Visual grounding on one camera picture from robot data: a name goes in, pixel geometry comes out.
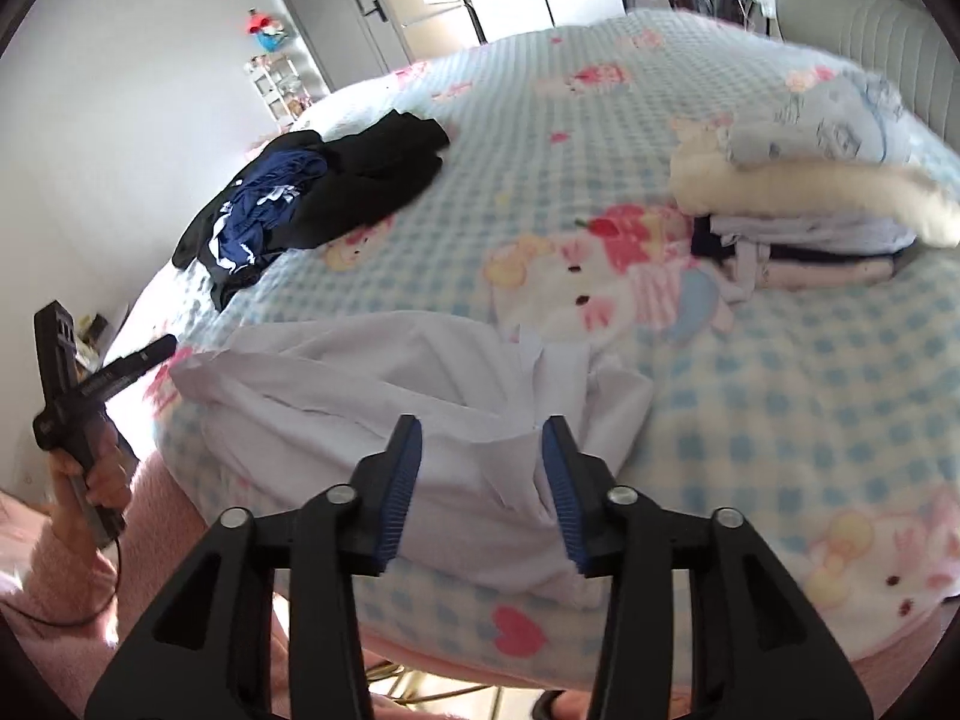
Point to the cream fleece folded garment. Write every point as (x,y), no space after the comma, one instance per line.
(825,187)

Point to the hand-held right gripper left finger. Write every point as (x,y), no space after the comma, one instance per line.
(401,480)

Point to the red and blue toy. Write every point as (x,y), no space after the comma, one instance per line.
(264,30)

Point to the person's left hand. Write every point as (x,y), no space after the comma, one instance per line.
(112,476)

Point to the grey-green padded headboard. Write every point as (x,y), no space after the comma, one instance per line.
(885,37)

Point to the black garment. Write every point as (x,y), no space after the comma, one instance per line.
(375,180)

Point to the navy folded garment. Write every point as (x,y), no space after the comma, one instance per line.
(810,253)

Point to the grey door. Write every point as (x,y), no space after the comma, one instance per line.
(330,7)

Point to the pale folded garment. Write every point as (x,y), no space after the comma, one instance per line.
(810,275)

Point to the small white shelf rack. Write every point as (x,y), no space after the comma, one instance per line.
(277,90)

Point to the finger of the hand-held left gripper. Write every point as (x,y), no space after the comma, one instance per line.
(135,364)

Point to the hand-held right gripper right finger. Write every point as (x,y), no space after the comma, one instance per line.
(562,495)

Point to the person's left forearm pink sleeve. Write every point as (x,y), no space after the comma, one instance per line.
(52,585)

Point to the white shirt with navy collar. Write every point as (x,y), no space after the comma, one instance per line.
(337,375)

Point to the navy blue sports garment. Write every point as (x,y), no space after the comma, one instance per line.
(262,217)

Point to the person's pink fleece clothing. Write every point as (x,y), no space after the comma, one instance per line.
(161,495)

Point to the beige cabinet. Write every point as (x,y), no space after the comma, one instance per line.
(435,30)

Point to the white folded shirt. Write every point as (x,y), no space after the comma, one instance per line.
(810,229)

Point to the light blue printed folded garment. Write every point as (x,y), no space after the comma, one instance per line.
(825,127)

